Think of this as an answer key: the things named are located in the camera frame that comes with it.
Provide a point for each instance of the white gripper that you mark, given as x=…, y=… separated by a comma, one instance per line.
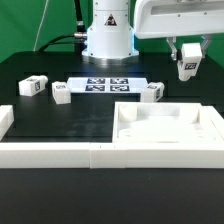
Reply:
x=173, y=18

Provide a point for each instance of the white square tabletop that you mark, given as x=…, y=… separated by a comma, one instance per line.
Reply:
x=137, y=122

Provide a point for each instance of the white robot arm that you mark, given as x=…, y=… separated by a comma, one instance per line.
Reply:
x=116, y=24

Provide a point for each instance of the white U-shaped fence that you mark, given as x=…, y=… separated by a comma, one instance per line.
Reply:
x=111, y=155

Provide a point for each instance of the white sheet with markers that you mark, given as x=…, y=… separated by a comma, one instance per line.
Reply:
x=106, y=85

